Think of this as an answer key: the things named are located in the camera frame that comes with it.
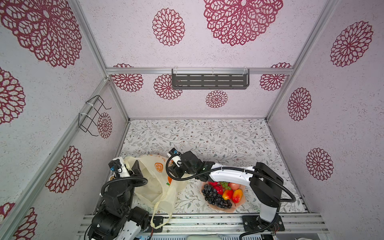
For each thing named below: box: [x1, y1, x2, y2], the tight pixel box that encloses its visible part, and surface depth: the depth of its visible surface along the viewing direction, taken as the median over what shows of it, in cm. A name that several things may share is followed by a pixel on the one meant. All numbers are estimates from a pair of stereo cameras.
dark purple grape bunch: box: [202, 184, 233, 209], surface depth 77 cm
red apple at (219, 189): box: [213, 184, 225, 196], surface depth 83 cm
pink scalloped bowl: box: [200, 181, 247, 213], surface depth 76 cm
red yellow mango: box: [222, 189, 234, 201], surface depth 81 cm
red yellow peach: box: [231, 189, 243, 204], surface depth 78 cm
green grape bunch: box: [220, 181, 232, 191], surface depth 81 cm
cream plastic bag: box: [124, 154, 192, 229], surface depth 74 cm
